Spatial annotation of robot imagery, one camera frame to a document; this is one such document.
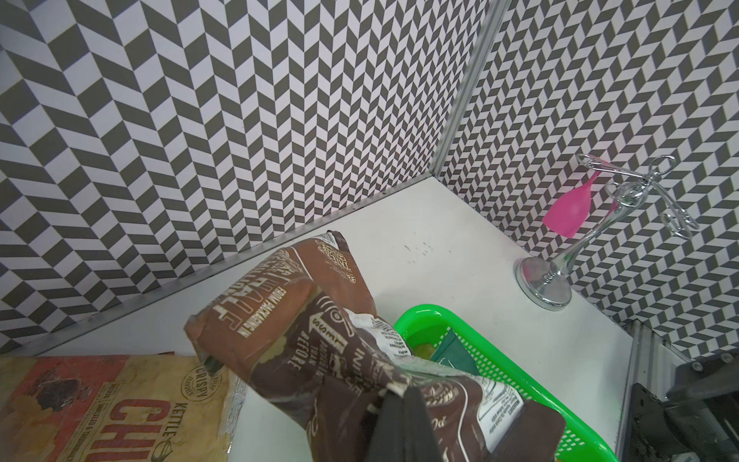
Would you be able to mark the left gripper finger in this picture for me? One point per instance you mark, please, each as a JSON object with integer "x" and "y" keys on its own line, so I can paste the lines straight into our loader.
{"x": 403, "y": 431}

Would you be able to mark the green Real chips bag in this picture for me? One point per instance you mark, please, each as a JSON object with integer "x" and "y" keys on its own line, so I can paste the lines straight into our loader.
{"x": 452, "y": 353}

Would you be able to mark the green plastic basket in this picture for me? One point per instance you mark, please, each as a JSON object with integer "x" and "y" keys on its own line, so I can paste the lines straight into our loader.
{"x": 429, "y": 323}

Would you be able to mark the brown dark snack bag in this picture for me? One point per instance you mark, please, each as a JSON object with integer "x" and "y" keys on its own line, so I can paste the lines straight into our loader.
{"x": 302, "y": 331}

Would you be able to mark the orange Chips bag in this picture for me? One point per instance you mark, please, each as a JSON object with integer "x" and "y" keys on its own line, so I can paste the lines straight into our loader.
{"x": 117, "y": 408}

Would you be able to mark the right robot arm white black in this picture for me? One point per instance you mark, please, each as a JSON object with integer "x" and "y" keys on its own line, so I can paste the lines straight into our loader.
{"x": 699, "y": 414}

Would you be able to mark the chrome pink cup stand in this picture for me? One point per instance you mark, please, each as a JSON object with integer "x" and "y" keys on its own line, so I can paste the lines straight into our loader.
{"x": 545, "y": 282}

